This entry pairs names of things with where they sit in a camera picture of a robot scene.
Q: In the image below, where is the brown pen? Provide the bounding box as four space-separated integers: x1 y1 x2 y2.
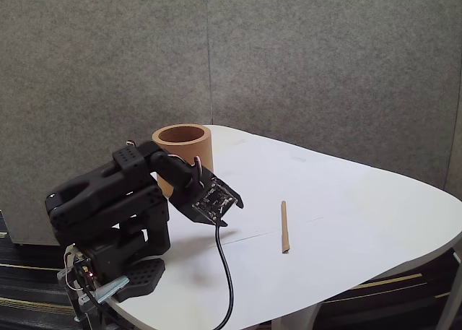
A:
280 200 291 255

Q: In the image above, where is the brown cylindrical pen holder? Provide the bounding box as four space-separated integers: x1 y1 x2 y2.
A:
151 124 215 198

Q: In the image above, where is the metal table clamp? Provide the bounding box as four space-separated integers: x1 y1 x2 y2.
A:
74 275 130 324

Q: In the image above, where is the white table leg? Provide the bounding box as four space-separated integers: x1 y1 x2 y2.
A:
435 248 462 330
271 303 322 330

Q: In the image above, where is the grey felt partition panel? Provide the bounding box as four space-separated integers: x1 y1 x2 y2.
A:
444 0 462 201
0 0 214 246
207 0 456 193

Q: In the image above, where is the bare camera circuit board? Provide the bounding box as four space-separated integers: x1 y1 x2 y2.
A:
192 180 239 223

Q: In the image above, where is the white red servo wire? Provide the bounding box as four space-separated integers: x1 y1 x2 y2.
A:
167 154 204 183

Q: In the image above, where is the black camera cable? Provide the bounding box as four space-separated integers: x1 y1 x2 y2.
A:
75 221 235 330

